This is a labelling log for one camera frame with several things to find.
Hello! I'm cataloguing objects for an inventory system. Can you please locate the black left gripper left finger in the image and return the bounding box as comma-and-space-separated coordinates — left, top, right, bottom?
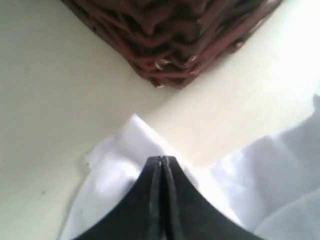
76, 157, 163, 240

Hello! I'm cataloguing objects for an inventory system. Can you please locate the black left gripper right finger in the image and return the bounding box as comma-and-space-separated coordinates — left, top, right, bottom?
161, 156, 259, 240

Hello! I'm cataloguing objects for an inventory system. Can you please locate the white t-shirt with red lettering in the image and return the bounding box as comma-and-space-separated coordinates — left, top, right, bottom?
60, 94, 320, 240

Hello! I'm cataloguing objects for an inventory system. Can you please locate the dark brown wicker basket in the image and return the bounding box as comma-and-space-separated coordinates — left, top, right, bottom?
65, 0, 280, 88

